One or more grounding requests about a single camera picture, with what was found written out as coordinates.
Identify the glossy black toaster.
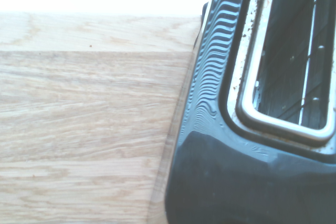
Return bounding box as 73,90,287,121
164,0,336,224

